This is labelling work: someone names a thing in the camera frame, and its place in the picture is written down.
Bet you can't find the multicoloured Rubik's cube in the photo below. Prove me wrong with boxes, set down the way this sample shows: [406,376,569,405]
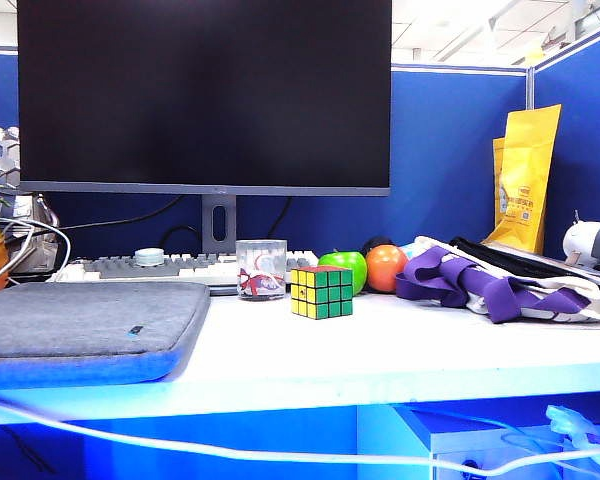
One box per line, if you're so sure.
[289,265,355,320]

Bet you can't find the clear plastic jar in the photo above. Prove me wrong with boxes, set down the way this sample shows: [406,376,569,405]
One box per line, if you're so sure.
[235,239,288,301]

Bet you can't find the green apple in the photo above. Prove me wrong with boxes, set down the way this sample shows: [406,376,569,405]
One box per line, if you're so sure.
[317,248,369,295]

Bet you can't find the black ball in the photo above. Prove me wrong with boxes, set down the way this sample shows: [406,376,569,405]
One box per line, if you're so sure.
[362,234,396,254]

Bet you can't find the orange round fruit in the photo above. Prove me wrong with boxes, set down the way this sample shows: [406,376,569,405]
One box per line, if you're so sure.
[365,243,410,294]

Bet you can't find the grey monitor stand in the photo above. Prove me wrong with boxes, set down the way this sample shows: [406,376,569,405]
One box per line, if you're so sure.
[201,194,238,254]

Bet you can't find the black computer monitor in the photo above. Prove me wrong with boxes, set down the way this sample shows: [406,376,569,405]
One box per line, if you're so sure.
[16,0,393,197]

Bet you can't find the grey and white keyboard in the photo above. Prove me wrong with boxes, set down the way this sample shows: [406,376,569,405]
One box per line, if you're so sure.
[47,249,320,287]

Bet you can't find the black folded cloth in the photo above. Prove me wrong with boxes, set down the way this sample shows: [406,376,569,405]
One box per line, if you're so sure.
[449,235,600,292]

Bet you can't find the small yellow pouch bag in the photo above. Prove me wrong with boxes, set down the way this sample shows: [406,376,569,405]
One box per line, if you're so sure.
[492,137,507,231]

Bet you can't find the grey laptop sleeve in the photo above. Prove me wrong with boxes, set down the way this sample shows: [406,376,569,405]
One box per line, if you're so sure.
[0,280,212,386]

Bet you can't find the large yellow pouch bag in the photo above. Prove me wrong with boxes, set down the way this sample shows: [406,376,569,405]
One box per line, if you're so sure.
[484,103,563,255]

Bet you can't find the white drawer cabinet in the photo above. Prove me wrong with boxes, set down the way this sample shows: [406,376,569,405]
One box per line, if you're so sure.
[394,403,600,480]

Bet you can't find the white and grey device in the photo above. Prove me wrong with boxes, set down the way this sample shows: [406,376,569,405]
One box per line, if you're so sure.
[562,212,600,269]

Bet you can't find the silver robot figure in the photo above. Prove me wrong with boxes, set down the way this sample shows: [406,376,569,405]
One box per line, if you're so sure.
[0,125,61,274]

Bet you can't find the clear plastic bag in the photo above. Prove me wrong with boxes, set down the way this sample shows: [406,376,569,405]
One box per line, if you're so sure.
[545,404,600,454]

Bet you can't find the short black monitor cable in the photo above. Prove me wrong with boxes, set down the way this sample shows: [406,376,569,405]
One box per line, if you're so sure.
[267,195,294,239]

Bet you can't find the looped black cable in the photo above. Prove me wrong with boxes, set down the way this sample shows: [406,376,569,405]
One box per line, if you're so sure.
[160,225,204,251]

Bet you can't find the canvas tote bag purple straps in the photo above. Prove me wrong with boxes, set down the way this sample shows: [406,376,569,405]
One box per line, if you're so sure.
[395,235,600,325]

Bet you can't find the long black monitor cable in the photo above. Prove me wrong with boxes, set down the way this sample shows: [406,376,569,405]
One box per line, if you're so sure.
[54,194,186,232]

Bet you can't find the thick white cable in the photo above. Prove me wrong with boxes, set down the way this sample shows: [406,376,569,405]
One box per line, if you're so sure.
[0,392,600,476]

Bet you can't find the white arched cable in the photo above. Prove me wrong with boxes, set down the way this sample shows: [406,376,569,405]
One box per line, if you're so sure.
[0,215,72,274]

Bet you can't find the thin white cable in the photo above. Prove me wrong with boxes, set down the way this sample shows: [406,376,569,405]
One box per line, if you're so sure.
[0,227,35,294]

